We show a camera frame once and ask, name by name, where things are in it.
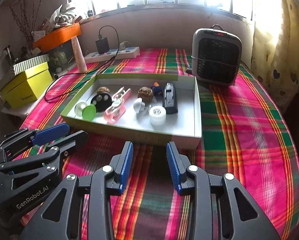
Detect green white spool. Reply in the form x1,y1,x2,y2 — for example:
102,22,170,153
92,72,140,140
74,102,97,121

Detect pink white clip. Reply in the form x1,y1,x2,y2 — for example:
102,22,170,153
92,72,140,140
103,99,126,125
111,87,132,102

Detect black round disc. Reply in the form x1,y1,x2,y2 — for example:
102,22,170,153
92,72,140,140
91,92,113,113

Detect walnut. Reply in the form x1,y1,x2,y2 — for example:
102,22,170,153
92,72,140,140
137,87,154,103
96,87,110,95

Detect white round spool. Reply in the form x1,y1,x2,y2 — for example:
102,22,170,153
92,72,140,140
149,106,166,126

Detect white round knob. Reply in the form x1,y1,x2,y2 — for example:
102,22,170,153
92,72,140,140
133,98,151,114

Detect black battery charger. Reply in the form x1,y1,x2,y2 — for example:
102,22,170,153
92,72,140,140
163,83,178,114

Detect small orange blue toy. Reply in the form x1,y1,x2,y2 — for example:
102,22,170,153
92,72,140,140
151,82,163,96

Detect yellow green box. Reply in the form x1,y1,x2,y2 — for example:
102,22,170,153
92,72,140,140
0,62,52,108

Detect white green-edged tray box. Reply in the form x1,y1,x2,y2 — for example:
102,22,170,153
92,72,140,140
61,74,202,149

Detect striped white green box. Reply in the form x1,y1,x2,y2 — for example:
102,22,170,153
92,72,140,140
11,54,49,76

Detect plaid pink green bedspread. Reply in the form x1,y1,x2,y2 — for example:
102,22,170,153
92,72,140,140
21,49,299,239

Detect pink white lotion tube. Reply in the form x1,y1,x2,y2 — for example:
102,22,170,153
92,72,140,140
71,36,87,73

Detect white power strip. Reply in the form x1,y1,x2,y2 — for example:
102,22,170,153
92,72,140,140
84,47,140,63

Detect black charger adapter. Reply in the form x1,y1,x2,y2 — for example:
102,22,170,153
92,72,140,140
95,37,110,54

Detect white plug in strip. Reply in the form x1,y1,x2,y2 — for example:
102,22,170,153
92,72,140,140
119,41,132,50

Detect orange tray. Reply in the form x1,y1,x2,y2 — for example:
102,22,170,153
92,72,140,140
32,23,81,53

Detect dried red branches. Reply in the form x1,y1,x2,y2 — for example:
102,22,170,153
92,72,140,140
7,0,42,44

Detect grey black space heater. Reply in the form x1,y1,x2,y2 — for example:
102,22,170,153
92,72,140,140
186,24,242,86

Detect white artificial flowers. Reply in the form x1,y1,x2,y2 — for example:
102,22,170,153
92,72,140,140
49,3,78,28

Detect yellow patterned curtain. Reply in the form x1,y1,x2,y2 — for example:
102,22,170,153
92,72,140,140
250,0,299,112

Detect black charger cable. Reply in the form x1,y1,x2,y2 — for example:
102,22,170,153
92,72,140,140
44,25,121,103

